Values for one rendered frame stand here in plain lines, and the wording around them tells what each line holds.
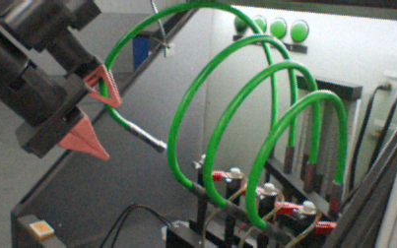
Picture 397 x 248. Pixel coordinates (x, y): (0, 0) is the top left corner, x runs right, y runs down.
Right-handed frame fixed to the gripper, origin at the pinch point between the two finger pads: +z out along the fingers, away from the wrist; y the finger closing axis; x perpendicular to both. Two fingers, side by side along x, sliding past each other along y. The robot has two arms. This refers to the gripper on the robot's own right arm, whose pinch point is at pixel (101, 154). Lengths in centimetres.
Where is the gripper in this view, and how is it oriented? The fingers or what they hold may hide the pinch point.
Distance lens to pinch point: 59.8
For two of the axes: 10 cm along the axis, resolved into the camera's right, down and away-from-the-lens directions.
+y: 6.8, -7.3, 1.2
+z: 5.8, 6.3, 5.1
